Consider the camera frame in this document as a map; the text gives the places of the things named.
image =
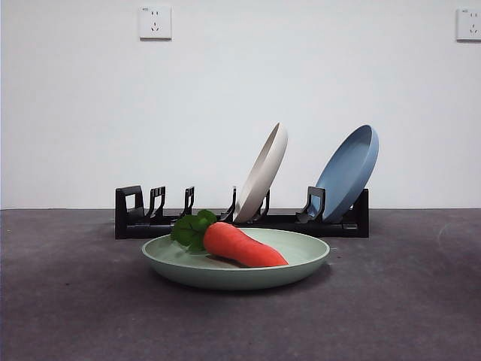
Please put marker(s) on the blue plate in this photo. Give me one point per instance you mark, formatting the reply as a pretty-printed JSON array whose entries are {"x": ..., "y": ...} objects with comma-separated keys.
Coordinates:
[{"x": 345, "y": 176}]

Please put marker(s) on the white wall socket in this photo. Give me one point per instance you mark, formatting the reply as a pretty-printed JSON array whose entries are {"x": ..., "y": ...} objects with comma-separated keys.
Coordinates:
[
  {"x": 155, "y": 22},
  {"x": 469, "y": 24}
]

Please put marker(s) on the beige plate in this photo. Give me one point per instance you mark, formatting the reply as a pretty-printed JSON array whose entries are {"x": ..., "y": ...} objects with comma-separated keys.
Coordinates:
[{"x": 263, "y": 173}]

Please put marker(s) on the orange carrot with green leaves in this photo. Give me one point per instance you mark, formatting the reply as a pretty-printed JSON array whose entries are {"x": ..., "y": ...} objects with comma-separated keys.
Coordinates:
[{"x": 240, "y": 244}]

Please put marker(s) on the green plate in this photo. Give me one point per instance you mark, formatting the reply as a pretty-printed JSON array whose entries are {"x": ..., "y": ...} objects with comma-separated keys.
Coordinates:
[{"x": 225, "y": 278}]

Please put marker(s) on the black plate rack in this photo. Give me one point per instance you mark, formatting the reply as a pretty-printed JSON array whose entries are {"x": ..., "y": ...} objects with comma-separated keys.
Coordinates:
[{"x": 127, "y": 229}]

